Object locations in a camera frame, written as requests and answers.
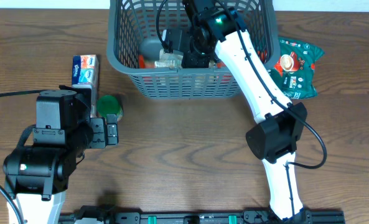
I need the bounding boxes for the orange spaghetti packet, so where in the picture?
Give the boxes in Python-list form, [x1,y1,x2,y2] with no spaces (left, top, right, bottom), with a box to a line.
[137,49,228,96]

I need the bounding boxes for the Kleenex tissue multipack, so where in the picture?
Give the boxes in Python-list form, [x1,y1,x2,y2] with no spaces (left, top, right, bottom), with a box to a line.
[72,55,100,118]

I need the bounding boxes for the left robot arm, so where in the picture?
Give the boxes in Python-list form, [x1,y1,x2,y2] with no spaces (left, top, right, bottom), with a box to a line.
[3,86,118,223]

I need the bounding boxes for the right black cable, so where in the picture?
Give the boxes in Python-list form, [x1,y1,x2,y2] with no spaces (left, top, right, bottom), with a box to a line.
[155,0,328,215]

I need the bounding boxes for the grey plastic basket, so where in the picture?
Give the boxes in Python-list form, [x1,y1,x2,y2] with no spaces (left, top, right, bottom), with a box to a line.
[106,0,281,99]

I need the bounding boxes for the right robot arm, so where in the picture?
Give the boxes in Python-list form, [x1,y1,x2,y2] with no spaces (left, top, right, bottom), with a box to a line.
[159,1,307,221]

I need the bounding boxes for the left black cable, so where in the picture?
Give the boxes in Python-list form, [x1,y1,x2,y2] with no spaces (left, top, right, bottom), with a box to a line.
[0,89,48,224]

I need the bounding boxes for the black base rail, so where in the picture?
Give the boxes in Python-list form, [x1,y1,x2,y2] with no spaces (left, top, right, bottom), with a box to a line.
[57,206,346,224]

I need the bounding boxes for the black cable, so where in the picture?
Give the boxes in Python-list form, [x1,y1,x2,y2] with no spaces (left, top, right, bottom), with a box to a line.
[155,0,328,215]
[0,89,48,224]

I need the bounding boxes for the green lid glass jar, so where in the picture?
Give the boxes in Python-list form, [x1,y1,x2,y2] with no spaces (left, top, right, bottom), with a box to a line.
[96,95,123,121]

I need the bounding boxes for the green Nescafe coffee bag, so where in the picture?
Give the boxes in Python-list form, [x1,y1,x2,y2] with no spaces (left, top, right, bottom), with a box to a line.
[268,37,324,100]

